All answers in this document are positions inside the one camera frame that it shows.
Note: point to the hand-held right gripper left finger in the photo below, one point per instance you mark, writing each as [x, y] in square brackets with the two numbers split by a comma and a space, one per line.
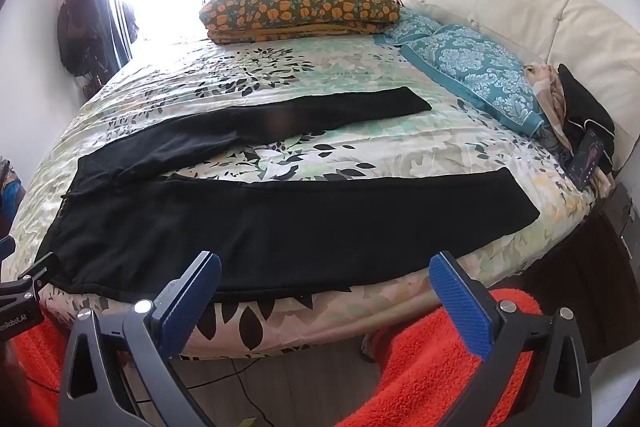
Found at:
[199, 289]

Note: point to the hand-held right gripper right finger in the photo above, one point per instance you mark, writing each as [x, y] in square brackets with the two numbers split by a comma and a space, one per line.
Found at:
[462, 307]

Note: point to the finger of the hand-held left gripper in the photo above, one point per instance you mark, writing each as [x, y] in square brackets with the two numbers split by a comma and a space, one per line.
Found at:
[5, 248]
[39, 269]

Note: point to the black pants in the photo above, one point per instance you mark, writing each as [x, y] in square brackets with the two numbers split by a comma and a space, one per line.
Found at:
[275, 227]

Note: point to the colourful cloth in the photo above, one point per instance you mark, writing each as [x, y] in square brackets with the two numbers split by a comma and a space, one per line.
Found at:
[7, 192]

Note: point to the orange fuzzy cloth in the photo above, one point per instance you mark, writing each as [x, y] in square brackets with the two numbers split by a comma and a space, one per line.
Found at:
[35, 367]
[430, 382]

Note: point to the dark brown nightstand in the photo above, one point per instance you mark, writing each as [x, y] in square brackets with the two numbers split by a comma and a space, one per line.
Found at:
[590, 282]

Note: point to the dark phone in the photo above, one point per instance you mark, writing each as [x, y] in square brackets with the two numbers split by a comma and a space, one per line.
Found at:
[586, 159]

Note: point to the floral bed sheet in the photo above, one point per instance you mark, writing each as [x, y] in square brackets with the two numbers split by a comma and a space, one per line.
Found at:
[350, 147]

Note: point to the black garment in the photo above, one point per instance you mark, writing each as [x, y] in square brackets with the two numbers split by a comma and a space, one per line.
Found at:
[585, 117]

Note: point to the beige patterned cloth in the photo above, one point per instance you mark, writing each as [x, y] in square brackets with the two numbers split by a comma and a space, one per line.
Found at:
[547, 97]

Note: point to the large teal damask pillow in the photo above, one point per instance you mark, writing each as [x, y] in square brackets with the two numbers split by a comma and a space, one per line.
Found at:
[475, 67]

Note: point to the small teal damask pillow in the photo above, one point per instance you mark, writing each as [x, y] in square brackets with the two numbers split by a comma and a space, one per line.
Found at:
[407, 27]

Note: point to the orange floral pillow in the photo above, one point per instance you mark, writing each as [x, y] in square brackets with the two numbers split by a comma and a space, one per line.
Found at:
[300, 4]

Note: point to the cream padded headboard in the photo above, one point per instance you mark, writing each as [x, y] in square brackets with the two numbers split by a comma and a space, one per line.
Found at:
[525, 2]

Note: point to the black bag by wall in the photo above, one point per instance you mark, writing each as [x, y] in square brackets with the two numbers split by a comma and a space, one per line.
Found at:
[77, 17]

